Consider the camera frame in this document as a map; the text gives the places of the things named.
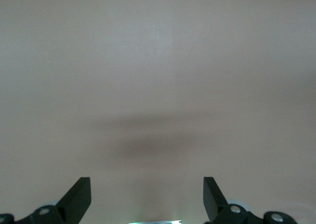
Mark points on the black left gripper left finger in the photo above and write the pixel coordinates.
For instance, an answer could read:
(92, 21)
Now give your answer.
(71, 204)

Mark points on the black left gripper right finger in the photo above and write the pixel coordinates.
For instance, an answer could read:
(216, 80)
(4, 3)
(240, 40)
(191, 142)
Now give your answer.
(217, 204)

